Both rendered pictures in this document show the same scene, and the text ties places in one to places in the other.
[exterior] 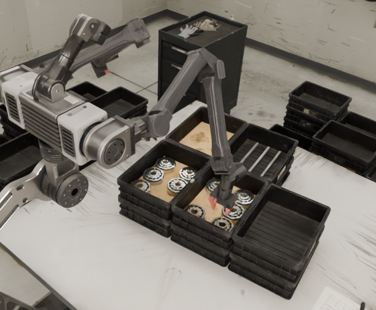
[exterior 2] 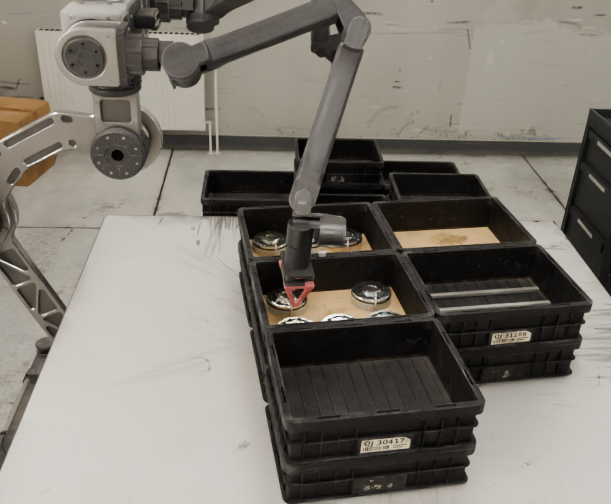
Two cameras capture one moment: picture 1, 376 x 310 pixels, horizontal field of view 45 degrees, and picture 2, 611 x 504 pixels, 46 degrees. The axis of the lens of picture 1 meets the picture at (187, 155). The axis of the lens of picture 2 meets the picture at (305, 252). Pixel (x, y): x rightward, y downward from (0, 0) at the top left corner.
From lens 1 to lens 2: 1.39 m
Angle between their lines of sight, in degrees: 41
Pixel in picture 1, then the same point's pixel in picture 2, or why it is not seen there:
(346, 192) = not seen: outside the picture
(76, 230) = (174, 262)
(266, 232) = (354, 384)
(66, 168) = (119, 117)
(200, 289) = (200, 401)
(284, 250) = not seen: hidden behind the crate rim
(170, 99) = (229, 37)
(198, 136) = (450, 238)
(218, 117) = (322, 112)
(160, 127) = (175, 61)
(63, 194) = (95, 145)
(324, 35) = not seen: outside the picture
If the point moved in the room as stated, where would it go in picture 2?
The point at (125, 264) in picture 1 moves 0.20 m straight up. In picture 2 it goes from (167, 320) to (163, 258)
